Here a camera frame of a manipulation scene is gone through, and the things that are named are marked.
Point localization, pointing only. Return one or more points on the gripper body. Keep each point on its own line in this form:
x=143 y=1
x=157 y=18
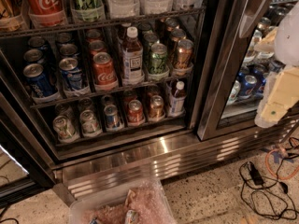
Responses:
x=289 y=39

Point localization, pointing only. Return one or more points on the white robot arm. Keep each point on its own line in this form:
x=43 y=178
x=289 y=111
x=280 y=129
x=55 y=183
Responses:
x=292 y=19

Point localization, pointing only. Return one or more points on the blue pepsi can right fridge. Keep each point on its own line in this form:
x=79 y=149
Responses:
x=247 y=85

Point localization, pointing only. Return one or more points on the steel fridge door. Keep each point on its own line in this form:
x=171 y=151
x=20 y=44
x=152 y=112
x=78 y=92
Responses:
x=232 y=29

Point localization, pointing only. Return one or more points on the small bottle bottom shelf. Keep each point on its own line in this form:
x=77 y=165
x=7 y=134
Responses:
x=177 y=98

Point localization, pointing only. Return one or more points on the gold can bottom shelf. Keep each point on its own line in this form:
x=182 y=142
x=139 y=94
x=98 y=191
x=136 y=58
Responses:
x=156 y=107

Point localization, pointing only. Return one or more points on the green can middle shelf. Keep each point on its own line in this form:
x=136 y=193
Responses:
x=157 y=58

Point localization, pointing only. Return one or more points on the red can bottom shelf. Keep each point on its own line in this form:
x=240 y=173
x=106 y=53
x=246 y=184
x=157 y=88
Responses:
x=135 y=111

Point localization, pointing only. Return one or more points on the blue can bottom shelf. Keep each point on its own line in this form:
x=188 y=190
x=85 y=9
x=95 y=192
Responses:
x=112 y=116

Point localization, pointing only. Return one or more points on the red cola can front middle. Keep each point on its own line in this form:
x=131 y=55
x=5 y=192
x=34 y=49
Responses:
x=103 y=69

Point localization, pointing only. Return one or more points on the clear water bottle top shelf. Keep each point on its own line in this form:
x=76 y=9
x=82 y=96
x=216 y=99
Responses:
x=123 y=8

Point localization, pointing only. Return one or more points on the white green can bottom shelf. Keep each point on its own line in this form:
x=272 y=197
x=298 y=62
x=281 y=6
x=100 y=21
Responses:
x=89 y=123

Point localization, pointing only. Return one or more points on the white can bottom left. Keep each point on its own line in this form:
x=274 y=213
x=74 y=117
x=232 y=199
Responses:
x=64 y=127

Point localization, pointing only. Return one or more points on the blue pepsi can front left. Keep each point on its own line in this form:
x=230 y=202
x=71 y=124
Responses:
x=39 y=80

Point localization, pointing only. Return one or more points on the red cola can top shelf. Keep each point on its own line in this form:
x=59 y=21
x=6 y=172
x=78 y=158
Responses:
x=43 y=0

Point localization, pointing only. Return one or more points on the dark can top left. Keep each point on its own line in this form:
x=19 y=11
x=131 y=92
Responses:
x=9 y=9

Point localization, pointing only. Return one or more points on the brown tea bottle white cap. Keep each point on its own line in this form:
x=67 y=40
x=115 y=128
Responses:
x=132 y=54

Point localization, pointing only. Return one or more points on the clear plastic bin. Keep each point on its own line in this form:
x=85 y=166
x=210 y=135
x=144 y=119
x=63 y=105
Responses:
x=141 y=201

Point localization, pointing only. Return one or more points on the black power adapter with cable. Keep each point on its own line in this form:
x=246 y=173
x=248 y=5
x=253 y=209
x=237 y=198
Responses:
x=265 y=196

